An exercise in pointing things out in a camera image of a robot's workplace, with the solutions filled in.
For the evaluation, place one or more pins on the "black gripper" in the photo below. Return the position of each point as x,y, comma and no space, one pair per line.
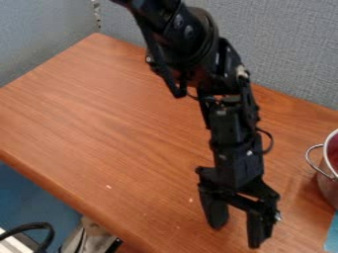
234,183

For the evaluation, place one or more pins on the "metal pot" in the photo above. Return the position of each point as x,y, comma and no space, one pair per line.
325,173

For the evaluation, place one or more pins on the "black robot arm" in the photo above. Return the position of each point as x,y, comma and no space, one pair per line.
191,57

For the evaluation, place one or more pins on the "red object in pot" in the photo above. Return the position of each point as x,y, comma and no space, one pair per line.
333,152

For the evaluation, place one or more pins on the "metal table leg bracket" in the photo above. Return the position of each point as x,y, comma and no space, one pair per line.
90,239

